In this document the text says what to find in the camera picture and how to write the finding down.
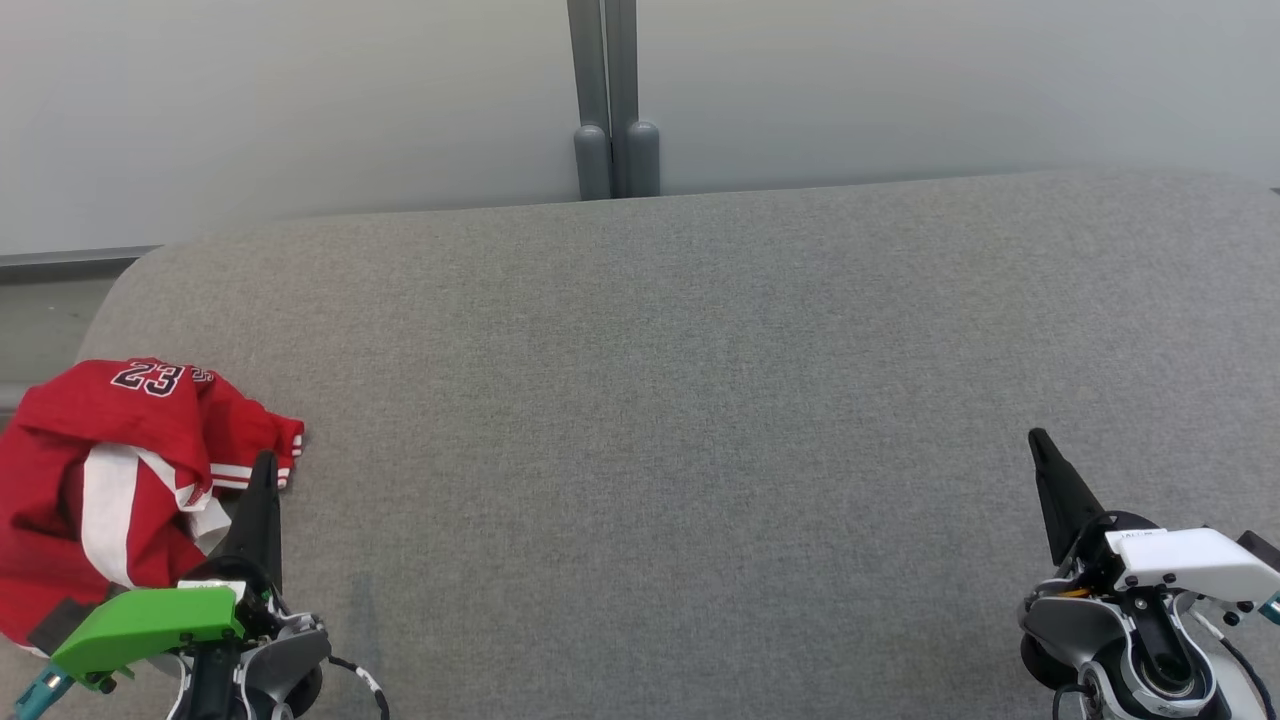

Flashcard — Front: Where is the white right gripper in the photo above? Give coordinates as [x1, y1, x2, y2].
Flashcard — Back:
[1028, 427, 1280, 607]

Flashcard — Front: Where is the grey partition post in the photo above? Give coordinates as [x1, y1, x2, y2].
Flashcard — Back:
[605, 0, 662, 199]
[566, 0, 614, 202]

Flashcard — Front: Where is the red garment with white panel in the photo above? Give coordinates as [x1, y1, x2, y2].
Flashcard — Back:
[0, 425, 233, 653]

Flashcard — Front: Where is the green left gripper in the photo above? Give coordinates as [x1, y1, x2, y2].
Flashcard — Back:
[50, 449, 287, 693]

